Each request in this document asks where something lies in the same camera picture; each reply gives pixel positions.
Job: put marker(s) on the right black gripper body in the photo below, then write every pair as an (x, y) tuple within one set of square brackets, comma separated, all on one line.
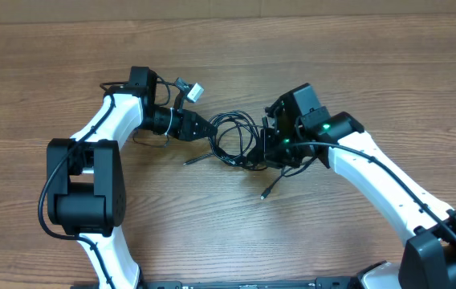
[(275, 153)]

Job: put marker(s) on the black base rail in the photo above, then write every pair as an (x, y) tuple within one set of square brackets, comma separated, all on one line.
[(252, 284)]

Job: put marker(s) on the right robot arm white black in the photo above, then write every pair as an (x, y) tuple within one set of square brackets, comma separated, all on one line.
[(297, 127)]

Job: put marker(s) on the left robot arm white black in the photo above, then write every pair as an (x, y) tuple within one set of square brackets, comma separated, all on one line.
[(84, 197)]

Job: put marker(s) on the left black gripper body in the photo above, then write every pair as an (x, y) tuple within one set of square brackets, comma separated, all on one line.
[(169, 121)]

